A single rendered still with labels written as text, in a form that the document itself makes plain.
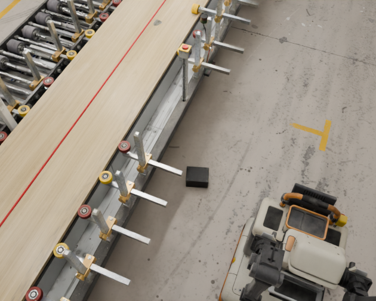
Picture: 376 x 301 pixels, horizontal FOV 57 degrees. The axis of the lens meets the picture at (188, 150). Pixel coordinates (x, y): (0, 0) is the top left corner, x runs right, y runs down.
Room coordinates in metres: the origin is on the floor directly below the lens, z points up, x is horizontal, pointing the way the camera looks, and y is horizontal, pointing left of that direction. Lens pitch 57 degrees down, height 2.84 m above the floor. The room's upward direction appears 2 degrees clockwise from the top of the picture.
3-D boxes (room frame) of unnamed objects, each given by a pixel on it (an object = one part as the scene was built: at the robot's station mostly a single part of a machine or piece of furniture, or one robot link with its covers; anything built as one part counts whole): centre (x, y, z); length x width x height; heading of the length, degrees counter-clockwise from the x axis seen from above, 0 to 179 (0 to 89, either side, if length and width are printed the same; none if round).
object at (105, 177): (1.04, 0.51, 0.85); 0.08 x 0.08 x 0.11
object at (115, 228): (0.74, 0.42, 0.81); 0.43 x 0.03 x 0.04; 69
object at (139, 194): (0.97, 0.33, 0.83); 0.43 x 0.03 x 0.04; 69
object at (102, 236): (0.74, 0.47, 0.81); 0.14 x 0.06 x 0.05; 159
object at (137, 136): (1.19, 0.30, 0.93); 0.04 x 0.04 x 0.48; 69
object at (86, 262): (0.51, 0.56, 0.81); 0.14 x 0.06 x 0.05; 159
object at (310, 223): (0.77, -0.70, 0.87); 0.23 x 0.15 x 0.11; 68
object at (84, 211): (0.81, 0.60, 0.85); 0.08 x 0.08 x 0.11
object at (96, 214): (0.72, 0.48, 0.88); 0.04 x 0.04 x 0.48; 69
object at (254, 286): (0.31, -0.29, 1.40); 0.11 x 0.06 x 0.43; 69
